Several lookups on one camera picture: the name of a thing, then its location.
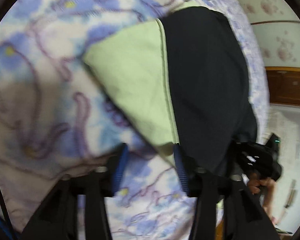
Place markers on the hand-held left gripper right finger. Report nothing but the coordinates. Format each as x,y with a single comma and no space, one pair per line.
182,171

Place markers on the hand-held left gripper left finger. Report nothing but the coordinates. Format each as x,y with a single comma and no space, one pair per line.
121,166

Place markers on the light green black-lined jacket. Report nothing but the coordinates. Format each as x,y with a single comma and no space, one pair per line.
205,85

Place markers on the person's right forearm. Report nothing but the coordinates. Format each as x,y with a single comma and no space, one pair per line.
268,200

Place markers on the person's right hand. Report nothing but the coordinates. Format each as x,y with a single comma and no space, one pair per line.
258,183

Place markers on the brown wooden door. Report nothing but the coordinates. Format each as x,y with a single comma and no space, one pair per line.
287,87

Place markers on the blue floral fleece blanket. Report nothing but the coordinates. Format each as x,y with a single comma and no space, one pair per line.
47,85

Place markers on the floral panel wardrobe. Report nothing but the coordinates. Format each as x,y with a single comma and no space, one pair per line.
272,20

